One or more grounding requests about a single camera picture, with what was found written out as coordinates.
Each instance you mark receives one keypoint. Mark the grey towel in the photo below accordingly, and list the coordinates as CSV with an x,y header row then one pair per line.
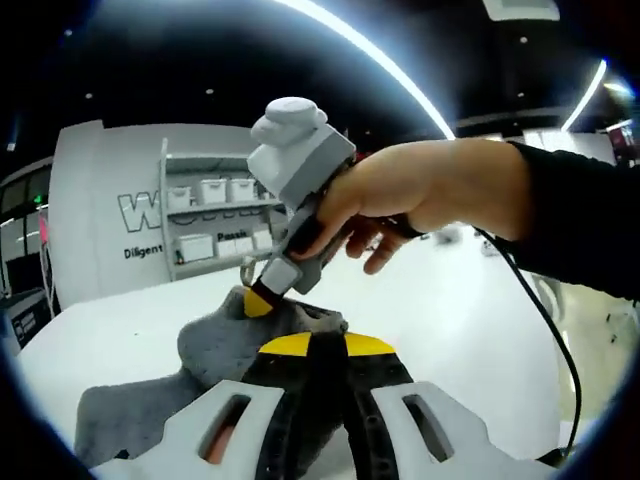
x,y
215,350

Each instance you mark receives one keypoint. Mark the person's right hand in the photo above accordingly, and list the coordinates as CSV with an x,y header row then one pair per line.
x,y
415,185

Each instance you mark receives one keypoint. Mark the row of white storage bins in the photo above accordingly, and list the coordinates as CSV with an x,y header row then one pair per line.
x,y
215,190

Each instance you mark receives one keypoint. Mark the grey metal shelf unit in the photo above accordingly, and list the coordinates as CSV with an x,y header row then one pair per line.
x,y
172,220

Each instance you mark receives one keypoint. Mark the long ceiling light strip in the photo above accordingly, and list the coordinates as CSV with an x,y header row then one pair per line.
x,y
380,55

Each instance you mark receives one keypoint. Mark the pink hanging item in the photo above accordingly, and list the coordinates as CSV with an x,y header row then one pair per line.
x,y
44,230

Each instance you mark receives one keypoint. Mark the ceiling air vent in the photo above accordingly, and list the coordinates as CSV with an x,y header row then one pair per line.
x,y
520,7

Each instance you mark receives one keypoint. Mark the short ceiling light strip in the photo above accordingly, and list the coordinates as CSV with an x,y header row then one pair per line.
x,y
587,92

